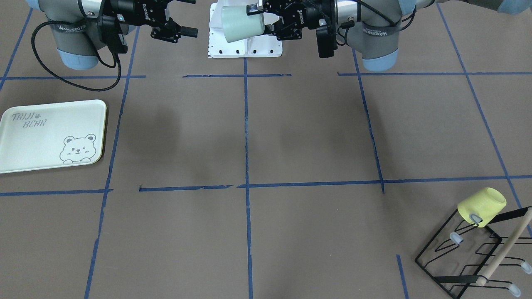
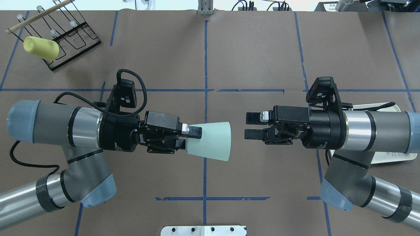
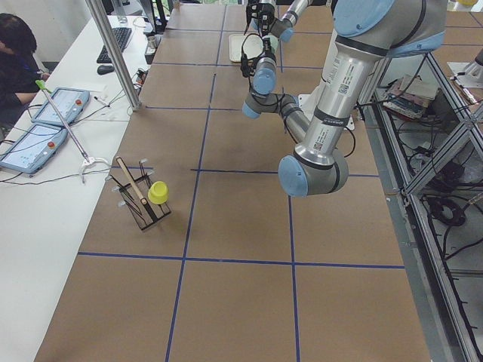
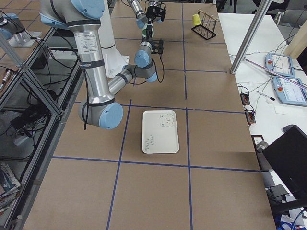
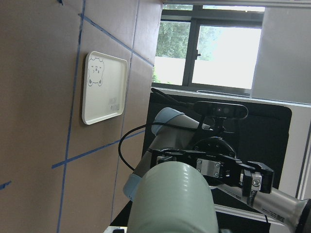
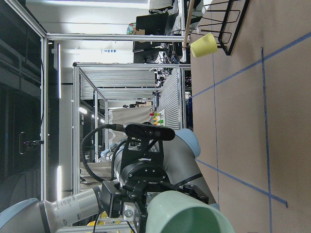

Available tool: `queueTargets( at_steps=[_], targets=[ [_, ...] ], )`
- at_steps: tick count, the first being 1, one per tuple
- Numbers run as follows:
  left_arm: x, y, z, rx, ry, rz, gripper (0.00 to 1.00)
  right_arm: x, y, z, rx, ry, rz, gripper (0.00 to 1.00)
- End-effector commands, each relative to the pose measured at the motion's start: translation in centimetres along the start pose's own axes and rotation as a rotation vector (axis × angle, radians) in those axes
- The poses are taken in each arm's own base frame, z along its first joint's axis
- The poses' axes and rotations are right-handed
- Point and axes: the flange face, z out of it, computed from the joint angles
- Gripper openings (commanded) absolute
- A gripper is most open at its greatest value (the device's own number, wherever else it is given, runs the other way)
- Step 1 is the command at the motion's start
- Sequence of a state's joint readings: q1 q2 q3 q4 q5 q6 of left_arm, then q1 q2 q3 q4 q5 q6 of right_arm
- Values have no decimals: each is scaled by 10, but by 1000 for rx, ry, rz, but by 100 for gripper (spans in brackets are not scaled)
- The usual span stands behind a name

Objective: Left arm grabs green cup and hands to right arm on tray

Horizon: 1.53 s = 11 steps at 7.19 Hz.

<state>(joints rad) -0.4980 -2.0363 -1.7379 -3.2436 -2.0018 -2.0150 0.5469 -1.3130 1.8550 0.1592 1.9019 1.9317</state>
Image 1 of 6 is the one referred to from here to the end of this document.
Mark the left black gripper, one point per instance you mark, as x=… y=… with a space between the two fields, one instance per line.
x=312 y=9

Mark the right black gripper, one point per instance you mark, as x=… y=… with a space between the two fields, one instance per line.
x=132 y=9

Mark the pale green plastic cup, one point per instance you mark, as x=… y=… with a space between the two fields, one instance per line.
x=237 y=25

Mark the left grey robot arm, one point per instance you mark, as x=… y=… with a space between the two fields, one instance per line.
x=370 y=27

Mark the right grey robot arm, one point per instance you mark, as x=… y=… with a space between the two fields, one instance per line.
x=82 y=27

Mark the cream bear print tray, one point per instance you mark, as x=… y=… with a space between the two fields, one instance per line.
x=55 y=135

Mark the yellow plastic cup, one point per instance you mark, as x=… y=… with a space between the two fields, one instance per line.
x=480 y=208

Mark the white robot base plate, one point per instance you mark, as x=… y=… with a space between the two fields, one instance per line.
x=257 y=46

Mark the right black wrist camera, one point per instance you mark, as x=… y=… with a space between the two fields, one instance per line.
x=110 y=33

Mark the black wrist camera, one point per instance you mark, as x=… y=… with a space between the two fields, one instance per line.
x=110 y=33
x=326 y=41

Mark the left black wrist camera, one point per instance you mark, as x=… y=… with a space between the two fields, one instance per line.
x=326 y=41

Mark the black wire cup rack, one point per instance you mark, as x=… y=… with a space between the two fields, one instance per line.
x=458 y=252

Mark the wooden rack handle dowel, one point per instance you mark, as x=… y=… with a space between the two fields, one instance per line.
x=485 y=275

